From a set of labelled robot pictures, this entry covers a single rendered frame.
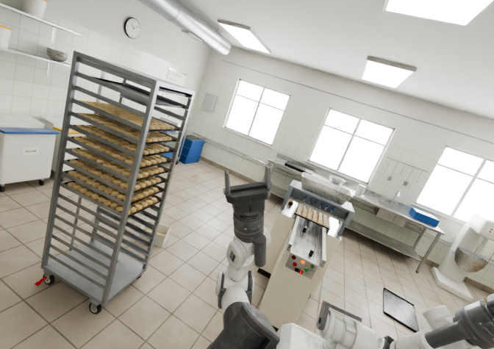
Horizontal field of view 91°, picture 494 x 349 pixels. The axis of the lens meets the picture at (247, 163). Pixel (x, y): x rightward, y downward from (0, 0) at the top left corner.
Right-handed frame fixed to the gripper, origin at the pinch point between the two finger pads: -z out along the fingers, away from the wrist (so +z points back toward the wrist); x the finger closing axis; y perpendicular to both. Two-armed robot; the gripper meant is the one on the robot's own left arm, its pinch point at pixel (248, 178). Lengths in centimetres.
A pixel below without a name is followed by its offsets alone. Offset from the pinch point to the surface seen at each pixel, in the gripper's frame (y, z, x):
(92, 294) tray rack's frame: -92, 139, -101
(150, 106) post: -103, 3, -35
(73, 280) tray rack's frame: -104, 134, -117
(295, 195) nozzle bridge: -157, 128, 92
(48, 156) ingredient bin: -275, 95, -191
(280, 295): -74, 170, 45
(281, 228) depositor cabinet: -145, 162, 73
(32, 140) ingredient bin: -264, 70, -194
